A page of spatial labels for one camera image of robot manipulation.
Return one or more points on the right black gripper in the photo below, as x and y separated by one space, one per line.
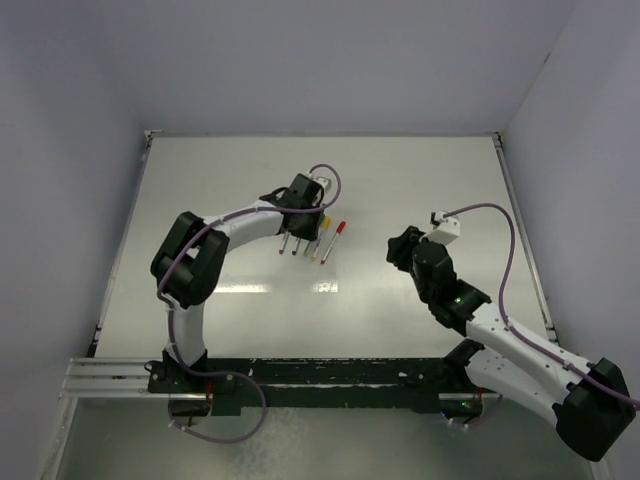
400 247

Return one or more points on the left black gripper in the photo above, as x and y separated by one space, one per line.
311 233

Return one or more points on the yellow-end marker pen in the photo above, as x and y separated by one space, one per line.
318 242

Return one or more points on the blue-end marker pen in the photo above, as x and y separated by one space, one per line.
296 246

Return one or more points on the magenta-end marker pen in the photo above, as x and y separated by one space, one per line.
283 244

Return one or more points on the red-end marker pen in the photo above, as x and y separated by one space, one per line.
329 248

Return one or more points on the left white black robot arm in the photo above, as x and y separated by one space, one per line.
189 261

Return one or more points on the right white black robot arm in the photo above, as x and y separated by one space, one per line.
586 402

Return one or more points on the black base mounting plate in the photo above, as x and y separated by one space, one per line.
224 387

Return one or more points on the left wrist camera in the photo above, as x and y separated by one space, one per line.
324 182

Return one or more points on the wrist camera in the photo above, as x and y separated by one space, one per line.
324 182
445 229

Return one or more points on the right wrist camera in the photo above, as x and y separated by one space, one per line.
445 229

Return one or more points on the aluminium extrusion rail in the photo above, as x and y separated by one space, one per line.
105 378

